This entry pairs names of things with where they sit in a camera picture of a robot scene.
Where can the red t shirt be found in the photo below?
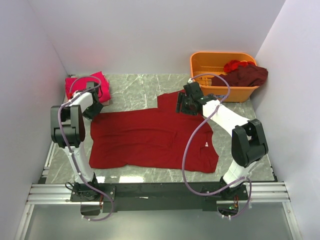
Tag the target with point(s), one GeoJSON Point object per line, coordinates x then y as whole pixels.
{"type": "Point", "coordinates": [151, 138]}

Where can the orange plastic basket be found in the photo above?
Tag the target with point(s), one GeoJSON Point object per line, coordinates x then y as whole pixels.
{"type": "Point", "coordinates": [205, 63]}

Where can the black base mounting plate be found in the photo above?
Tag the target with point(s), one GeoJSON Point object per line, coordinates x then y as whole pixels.
{"type": "Point", "coordinates": [156, 196]}

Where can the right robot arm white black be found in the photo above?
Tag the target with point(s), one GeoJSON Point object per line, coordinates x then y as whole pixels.
{"type": "Point", "coordinates": [248, 140]}

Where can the bright red cloth in basket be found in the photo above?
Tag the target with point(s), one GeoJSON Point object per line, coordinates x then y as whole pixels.
{"type": "Point", "coordinates": [233, 65]}

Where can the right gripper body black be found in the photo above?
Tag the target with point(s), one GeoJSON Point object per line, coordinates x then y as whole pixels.
{"type": "Point", "coordinates": [187, 107]}

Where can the folded pink t shirt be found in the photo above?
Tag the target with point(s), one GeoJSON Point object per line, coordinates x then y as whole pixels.
{"type": "Point", "coordinates": [103, 93]}

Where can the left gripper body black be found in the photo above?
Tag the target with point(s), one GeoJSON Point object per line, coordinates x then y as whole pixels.
{"type": "Point", "coordinates": [93, 110]}

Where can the dark maroon t shirt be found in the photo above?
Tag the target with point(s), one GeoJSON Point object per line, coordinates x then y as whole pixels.
{"type": "Point", "coordinates": [244, 76]}

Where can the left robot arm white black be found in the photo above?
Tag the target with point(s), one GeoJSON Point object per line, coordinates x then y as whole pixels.
{"type": "Point", "coordinates": [68, 131]}

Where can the aluminium rail frame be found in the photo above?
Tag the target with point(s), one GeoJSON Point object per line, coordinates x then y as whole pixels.
{"type": "Point", "coordinates": [57, 194]}

